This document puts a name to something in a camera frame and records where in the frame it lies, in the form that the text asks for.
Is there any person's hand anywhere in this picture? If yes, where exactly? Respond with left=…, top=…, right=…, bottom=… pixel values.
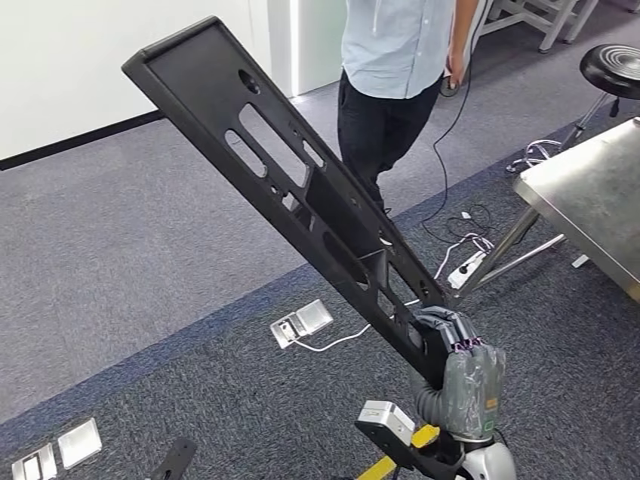
left=446, top=46, right=469, bottom=91

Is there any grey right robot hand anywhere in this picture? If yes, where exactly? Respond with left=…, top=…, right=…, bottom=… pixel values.
left=407, top=305, right=507, bottom=444

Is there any long black plastic frame part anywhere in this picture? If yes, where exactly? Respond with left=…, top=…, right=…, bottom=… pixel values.
left=121, top=16, right=451, bottom=392

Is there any stainless steel workbench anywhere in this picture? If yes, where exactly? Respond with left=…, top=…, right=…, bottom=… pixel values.
left=452, top=115, right=640, bottom=306

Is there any person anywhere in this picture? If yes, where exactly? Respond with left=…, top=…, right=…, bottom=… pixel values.
left=337, top=0, right=481, bottom=213

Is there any white power strip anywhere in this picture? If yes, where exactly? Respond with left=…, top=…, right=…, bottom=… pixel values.
left=446, top=250, right=488, bottom=291

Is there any yellow floor tape square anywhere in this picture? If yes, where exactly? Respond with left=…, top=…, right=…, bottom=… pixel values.
left=355, top=423, right=441, bottom=480

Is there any black round stool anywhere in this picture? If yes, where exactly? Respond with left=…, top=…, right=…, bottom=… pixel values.
left=559, top=42, right=640, bottom=154

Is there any black right camera bracket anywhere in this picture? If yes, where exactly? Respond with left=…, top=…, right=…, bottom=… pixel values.
left=353, top=420, right=466, bottom=480

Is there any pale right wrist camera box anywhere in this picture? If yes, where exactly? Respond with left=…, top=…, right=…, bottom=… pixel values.
left=357, top=400, right=416, bottom=446

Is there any white metal table frame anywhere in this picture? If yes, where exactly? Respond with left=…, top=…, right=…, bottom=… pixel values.
left=477, top=0, right=601, bottom=54

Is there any black left wrist bracket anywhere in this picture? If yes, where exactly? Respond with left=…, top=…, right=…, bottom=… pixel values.
left=149, top=435, right=198, bottom=480

